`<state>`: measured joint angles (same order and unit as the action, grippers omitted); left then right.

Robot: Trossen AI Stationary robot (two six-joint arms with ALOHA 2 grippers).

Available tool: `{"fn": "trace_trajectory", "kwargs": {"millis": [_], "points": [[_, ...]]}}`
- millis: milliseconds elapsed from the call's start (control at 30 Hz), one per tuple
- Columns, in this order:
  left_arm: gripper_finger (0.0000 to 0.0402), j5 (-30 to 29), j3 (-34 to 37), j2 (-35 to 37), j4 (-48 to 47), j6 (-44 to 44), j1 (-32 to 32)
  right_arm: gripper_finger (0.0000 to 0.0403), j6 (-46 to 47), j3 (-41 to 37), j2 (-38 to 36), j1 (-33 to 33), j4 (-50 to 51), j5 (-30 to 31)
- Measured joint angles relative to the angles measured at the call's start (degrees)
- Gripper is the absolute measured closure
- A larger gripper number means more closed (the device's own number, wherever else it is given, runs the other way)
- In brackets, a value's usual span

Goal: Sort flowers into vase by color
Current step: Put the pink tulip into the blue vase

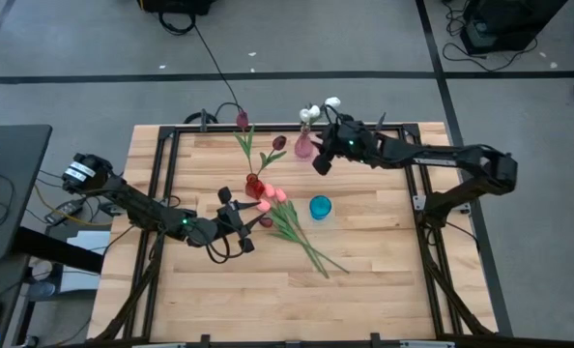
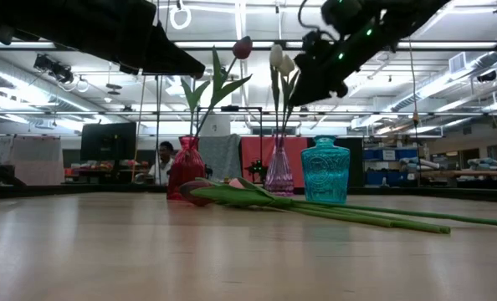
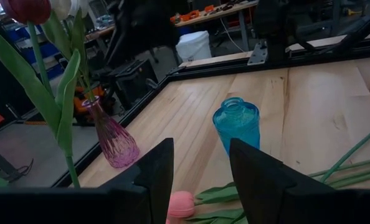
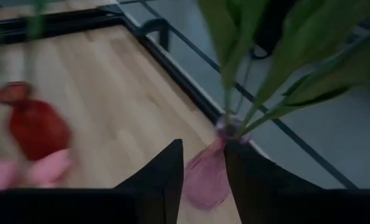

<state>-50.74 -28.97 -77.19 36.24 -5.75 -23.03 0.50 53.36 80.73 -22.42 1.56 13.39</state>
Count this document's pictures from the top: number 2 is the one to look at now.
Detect white ring cable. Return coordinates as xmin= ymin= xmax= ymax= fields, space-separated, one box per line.
xmin=168 ymin=2 xmax=192 ymax=32

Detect black monitor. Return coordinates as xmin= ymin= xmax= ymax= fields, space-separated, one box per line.
xmin=79 ymin=121 xmax=138 ymax=162

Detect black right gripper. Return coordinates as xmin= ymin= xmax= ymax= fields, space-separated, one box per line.
xmin=289 ymin=23 xmax=401 ymax=107

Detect red glass vase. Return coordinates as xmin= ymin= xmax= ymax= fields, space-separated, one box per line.
xmin=167 ymin=135 xmax=208 ymax=202

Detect pink cloth panel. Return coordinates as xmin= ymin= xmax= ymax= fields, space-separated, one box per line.
xmin=10 ymin=135 xmax=64 ymax=186

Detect white artificial tulip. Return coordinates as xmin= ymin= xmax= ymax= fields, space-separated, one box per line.
xmin=278 ymin=54 xmax=302 ymax=144
xmin=269 ymin=43 xmax=288 ymax=145

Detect overhead camera mount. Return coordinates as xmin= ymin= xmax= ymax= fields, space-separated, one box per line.
xmin=32 ymin=53 xmax=75 ymax=84

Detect red panel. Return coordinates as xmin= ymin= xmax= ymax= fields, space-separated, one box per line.
xmin=240 ymin=136 xmax=309 ymax=189

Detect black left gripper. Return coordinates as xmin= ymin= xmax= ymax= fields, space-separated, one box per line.
xmin=0 ymin=0 xmax=207 ymax=79

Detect purple glass vase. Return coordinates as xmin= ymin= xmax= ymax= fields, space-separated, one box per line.
xmin=264 ymin=135 xmax=296 ymax=197

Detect teal glass vase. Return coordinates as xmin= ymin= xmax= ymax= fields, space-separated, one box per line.
xmin=300 ymin=134 xmax=351 ymax=206

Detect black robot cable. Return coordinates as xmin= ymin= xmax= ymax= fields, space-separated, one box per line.
xmin=297 ymin=0 xmax=323 ymax=33

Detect dark red artificial tulip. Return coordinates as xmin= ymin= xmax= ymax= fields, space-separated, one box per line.
xmin=178 ymin=178 xmax=452 ymax=235

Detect grey cloth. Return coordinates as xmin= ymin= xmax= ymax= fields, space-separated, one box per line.
xmin=197 ymin=133 xmax=243 ymax=181

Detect blue storage bins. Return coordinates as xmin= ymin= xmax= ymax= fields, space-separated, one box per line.
xmin=362 ymin=147 xmax=420 ymax=187

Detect person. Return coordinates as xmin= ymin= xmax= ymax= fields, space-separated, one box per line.
xmin=146 ymin=140 xmax=177 ymax=186

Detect pink artificial tulip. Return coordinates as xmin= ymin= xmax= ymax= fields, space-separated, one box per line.
xmin=196 ymin=176 xmax=497 ymax=230

